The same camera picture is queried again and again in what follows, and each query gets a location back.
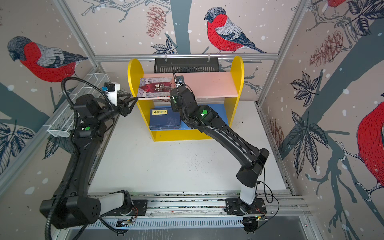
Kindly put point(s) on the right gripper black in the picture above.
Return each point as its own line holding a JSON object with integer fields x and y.
{"x": 174, "y": 105}

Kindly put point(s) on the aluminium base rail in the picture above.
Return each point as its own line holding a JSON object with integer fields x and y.
{"x": 212, "y": 204}

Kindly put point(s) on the black plastic tray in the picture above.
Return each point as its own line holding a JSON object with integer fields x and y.
{"x": 186, "y": 65}

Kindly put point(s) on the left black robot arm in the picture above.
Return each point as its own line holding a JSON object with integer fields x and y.
{"x": 70, "y": 205}

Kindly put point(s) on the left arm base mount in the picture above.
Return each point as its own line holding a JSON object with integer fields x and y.
{"x": 133, "y": 208}

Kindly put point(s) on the red Hamlet book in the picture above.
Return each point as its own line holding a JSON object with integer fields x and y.
{"x": 156, "y": 88}

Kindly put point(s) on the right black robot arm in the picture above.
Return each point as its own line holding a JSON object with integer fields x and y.
{"x": 252, "y": 160}

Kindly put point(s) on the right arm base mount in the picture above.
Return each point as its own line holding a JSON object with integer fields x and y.
{"x": 239, "y": 208}

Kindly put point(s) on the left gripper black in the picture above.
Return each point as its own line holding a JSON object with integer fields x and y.
{"x": 125, "y": 109}

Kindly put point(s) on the blue book yellow label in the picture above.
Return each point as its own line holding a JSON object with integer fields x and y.
{"x": 164, "y": 119}

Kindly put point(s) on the yellow pink blue bookshelf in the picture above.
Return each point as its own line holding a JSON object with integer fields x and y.
{"x": 214, "y": 85}

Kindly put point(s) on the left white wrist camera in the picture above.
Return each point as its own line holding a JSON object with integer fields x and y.
{"x": 111, "y": 90}

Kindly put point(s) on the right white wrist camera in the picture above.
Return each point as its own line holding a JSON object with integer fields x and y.
{"x": 180, "y": 81}

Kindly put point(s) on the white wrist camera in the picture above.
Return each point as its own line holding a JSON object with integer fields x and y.
{"x": 180, "y": 81}
{"x": 111, "y": 90}

